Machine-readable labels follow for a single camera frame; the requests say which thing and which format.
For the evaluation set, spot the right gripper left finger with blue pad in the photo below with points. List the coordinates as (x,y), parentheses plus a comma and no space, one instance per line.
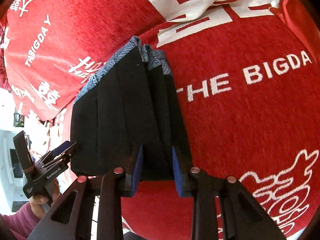
(71,216)

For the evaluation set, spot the person's left hand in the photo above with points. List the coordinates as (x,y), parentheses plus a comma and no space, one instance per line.
(37,201)

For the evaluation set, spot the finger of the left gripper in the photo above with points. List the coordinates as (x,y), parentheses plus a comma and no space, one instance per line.
(65,156)
(51,155)

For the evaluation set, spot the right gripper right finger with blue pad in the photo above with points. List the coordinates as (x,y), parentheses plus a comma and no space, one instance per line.
(242,216)

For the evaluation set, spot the black pants with patterned trim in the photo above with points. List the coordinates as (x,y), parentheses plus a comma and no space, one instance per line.
(129,105)

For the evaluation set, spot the red sofa cover white characters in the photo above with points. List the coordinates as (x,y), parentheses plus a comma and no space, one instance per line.
(246,74)

